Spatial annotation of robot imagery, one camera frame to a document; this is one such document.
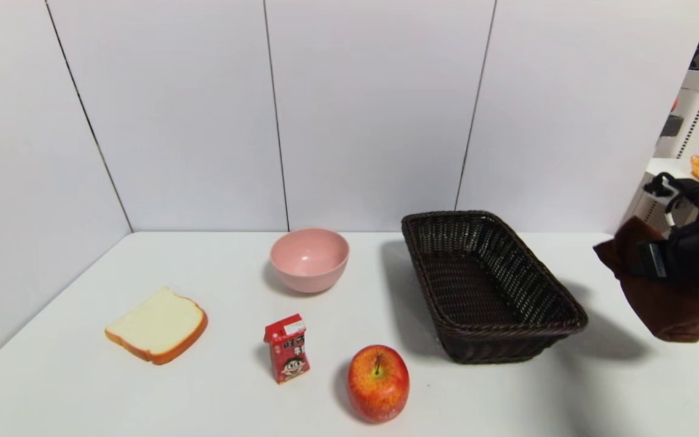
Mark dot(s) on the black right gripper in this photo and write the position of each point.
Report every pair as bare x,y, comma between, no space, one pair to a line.
653,261

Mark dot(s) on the brown cloth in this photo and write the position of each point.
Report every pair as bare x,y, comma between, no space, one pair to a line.
671,309

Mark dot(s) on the dark brown wicker basket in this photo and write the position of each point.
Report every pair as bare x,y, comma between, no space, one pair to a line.
477,285

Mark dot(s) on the white side table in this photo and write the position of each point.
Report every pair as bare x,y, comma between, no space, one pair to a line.
668,165

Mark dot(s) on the red apple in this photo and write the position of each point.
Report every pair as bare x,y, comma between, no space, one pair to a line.
378,385

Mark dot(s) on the pink bowl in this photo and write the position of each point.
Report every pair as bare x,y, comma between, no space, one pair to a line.
310,262

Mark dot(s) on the red milk carton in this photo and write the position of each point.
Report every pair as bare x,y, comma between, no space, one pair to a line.
289,352

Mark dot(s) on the white bread slice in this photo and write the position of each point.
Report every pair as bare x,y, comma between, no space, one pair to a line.
158,325

